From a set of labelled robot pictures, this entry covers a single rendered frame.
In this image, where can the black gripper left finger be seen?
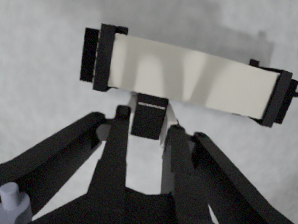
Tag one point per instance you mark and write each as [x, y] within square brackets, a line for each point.
[30, 180]

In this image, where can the black plug charger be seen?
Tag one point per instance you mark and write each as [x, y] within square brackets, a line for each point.
[149, 116]

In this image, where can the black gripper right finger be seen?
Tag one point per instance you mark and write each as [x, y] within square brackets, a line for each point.
[232, 198]

